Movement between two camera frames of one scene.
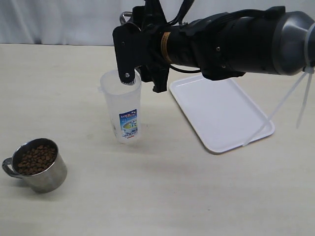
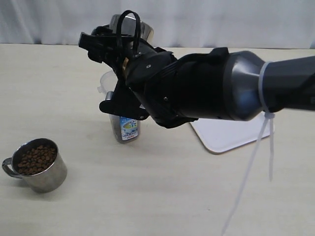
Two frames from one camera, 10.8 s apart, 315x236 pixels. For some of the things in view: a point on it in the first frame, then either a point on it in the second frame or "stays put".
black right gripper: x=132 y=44 → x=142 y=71
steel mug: x=39 y=161 stays put
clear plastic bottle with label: x=124 y=104 stays put
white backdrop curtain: x=92 y=22 stays put
